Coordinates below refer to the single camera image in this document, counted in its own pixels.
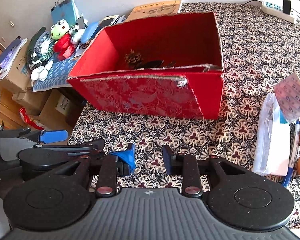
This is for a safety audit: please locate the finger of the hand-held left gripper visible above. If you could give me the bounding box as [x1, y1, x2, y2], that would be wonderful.
[0, 127, 68, 143]
[33, 138, 106, 158]

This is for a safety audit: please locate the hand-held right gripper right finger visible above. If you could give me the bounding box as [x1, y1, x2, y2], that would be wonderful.
[162, 144, 255, 198]

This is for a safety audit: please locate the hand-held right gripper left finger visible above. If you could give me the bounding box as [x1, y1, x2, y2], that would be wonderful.
[50, 143, 137, 197]

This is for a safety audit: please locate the red brocade cardboard box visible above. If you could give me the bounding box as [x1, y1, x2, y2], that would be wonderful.
[67, 12, 225, 120]

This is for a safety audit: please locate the black plastic object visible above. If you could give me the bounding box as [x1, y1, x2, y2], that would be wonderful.
[141, 59, 165, 69]

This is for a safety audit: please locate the labelled brown cardboard box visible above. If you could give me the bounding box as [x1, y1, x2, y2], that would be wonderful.
[39, 90, 84, 132]

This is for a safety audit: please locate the red plastic bag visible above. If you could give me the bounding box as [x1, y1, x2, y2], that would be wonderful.
[19, 106, 46, 130]

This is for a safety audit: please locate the large brown cardboard box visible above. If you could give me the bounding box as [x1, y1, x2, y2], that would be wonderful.
[0, 39, 42, 93]

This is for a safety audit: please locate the blue patterned cloth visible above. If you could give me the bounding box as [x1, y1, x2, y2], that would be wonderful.
[32, 44, 90, 92]

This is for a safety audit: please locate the stack of papers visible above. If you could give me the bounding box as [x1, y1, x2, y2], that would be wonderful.
[0, 36, 28, 80]

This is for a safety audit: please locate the white paper sheet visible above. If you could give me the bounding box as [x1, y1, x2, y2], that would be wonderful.
[72, 44, 87, 58]

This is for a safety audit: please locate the clear plastic bag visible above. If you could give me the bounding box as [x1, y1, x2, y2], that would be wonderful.
[252, 92, 294, 177]

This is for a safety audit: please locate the green frog plush toy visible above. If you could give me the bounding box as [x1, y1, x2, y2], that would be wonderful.
[25, 20, 73, 82]

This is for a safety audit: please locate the black and white plush toy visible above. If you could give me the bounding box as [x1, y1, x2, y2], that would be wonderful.
[69, 23, 87, 44]

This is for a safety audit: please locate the blue glasses case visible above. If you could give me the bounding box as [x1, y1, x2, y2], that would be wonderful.
[80, 21, 102, 45]

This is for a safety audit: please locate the smartphone with light case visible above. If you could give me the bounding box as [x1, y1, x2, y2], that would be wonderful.
[97, 15, 120, 28]

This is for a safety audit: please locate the blue box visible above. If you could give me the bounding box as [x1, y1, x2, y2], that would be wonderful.
[51, 0, 78, 27]

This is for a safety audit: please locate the blue and white pen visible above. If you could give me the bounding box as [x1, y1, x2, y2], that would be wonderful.
[282, 119, 300, 188]

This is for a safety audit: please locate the pink printed packet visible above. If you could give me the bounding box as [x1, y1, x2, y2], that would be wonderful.
[273, 71, 300, 124]

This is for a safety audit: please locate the flat brown cardboard package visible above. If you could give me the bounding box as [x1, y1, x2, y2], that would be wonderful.
[125, 0, 182, 22]

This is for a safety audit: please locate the white power strip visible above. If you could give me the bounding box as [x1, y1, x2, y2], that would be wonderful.
[261, 0, 297, 24]

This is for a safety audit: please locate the black charger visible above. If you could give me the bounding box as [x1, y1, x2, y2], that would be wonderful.
[282, 0, 292, 15]

